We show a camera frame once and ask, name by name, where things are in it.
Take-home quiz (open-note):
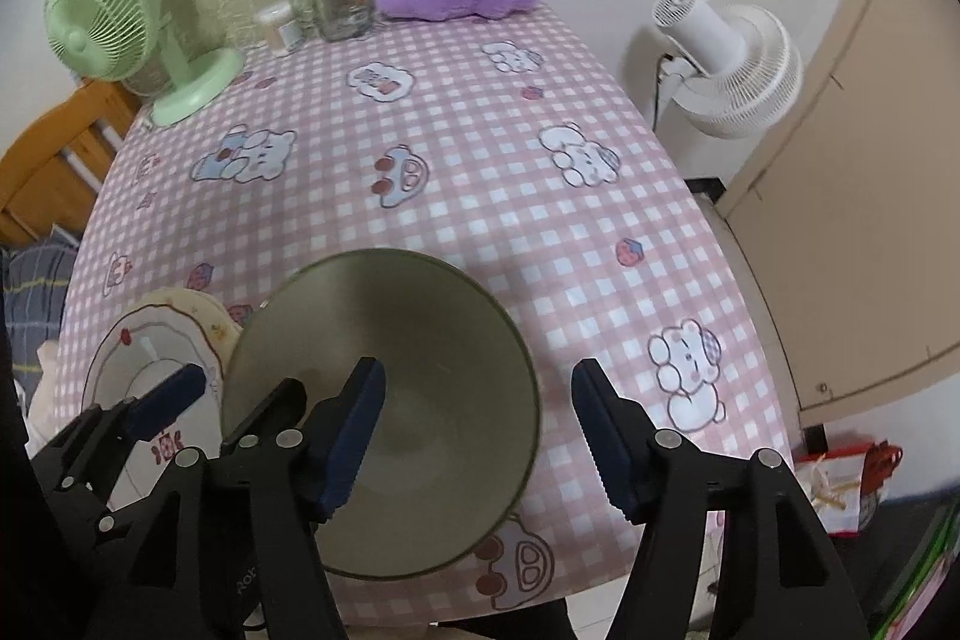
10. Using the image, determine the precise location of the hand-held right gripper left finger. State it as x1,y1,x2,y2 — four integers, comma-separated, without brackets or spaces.
86,357,387,640

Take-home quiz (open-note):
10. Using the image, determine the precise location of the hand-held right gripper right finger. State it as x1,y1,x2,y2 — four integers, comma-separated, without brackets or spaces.
571,357,871,640

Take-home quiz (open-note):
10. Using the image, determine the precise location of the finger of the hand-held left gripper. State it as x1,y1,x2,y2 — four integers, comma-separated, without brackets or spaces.
220,377,308,453
30,362,207,507

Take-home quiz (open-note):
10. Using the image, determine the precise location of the white plate red flower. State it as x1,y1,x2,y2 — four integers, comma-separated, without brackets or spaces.
81,308,233,513

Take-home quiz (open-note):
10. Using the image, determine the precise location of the large scalloped yellow flower plate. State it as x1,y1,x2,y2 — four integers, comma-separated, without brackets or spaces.
135,284,245,371

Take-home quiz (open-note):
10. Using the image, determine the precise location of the grey floral ceramic bowl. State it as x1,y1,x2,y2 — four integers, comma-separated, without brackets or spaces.
221,248,542,582

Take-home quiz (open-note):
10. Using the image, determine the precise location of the cream cloth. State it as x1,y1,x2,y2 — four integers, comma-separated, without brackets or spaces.
26,340,68,453

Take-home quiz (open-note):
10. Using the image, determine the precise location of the grey plaid pillow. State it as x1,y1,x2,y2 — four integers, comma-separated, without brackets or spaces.
0,242,80,378

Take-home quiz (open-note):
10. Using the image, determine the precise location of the red white paper bag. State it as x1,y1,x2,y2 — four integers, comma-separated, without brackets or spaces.
793,439,905,540

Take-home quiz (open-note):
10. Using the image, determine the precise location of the pink checked tablecloth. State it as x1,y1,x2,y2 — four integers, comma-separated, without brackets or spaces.
52,2,796,626

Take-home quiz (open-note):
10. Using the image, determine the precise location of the green printed box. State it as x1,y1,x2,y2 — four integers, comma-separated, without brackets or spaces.
877,505,960,640

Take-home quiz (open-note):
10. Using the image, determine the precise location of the beige door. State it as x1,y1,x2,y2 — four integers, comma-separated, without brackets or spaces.
716,0,960,423

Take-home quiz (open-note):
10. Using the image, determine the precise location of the round cotton swab box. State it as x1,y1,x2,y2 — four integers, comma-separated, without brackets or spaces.
253,1,301,58

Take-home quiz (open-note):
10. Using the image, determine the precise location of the green desk fan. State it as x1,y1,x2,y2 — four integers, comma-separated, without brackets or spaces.
43,0,247,127

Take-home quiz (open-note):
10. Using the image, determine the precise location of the small glass mug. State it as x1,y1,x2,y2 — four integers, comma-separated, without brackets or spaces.
289,0,320,41

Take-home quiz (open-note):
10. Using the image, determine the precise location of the white standing fan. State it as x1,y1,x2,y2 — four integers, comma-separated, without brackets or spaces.
651,0,803,140

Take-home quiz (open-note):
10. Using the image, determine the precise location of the black fan cable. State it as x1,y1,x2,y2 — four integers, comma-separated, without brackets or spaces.
651,51,672,131

